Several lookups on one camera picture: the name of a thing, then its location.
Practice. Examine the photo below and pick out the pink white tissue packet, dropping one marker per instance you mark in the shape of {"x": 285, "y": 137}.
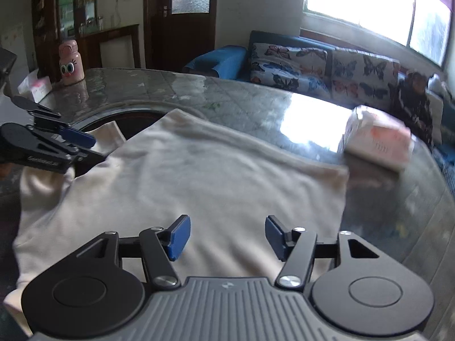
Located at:
{"x": 378, "y": 140}

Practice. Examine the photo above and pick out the white pink tissue box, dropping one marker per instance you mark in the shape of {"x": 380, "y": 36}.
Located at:
{"x": 35, "y": 87}

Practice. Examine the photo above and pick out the dark wooden door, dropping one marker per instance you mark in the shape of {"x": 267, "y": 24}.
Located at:
{"x": 185, "y": 28}

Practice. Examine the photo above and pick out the dark wooden sideboard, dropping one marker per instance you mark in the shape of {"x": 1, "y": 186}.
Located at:
{"x": 117, "y": 46}

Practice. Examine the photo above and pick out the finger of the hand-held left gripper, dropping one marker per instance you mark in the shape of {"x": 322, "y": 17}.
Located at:
{"x": 76, "y": 135}
{"x": 39, "y": 151}

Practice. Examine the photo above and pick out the blue sofa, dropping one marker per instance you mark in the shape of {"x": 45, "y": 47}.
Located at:
{"x": 227, "y": 60}

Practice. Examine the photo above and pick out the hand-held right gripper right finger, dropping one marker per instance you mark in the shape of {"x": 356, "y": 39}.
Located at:
{"x": 275, "y": 238}

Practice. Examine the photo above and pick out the butterfly print cushion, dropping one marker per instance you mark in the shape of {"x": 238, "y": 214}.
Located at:
{"x": 288, "y": 65}
{"x": 362, "y": 74}

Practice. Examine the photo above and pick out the white cloth bundle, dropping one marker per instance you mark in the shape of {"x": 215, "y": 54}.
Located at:
{"x": 440, "y": 87}

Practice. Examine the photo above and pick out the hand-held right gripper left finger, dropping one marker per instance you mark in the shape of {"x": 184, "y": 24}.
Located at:
{"x": 178, "y": 238}

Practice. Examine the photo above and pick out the dark clothing pile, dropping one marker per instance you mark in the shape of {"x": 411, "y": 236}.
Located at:
{"x": 414, "y": 99}

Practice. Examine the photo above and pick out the dark wooden glass cabinet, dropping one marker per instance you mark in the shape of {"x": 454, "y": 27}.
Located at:
{"x": 49, "y": 25}

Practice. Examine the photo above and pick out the white t-shirt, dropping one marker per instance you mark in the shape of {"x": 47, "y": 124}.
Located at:
{"x": 199, "y": 181}

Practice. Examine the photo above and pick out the pink cartoon water bottle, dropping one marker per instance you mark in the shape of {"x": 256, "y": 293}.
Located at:
{"x": 71, "y": 64}

